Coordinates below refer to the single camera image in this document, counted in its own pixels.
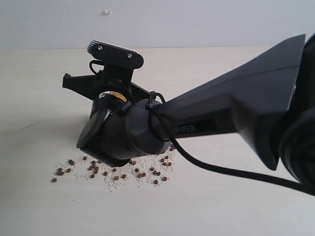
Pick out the beans and rice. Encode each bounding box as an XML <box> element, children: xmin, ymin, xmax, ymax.
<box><xmin>50</xmin><ymin>144</ymin><xmax>177</xmax><ymax>192</ymax></box>

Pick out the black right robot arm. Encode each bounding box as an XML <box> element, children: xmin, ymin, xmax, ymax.
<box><xmin>63</xmin><ymin>34</ymin><xmax>315</xmax><ymax>195</ymax></box>

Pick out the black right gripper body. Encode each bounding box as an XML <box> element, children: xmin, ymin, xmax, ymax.
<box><xmin>76</xmin><ymin>65</ymin><xmax>148</xmax><ymax>167</ymax></box>

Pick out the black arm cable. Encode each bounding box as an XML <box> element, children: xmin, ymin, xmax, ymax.
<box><xmin>145</xmin><ymin>91</ymin><xmax>315</xmax><ymax>197</ymax></box>

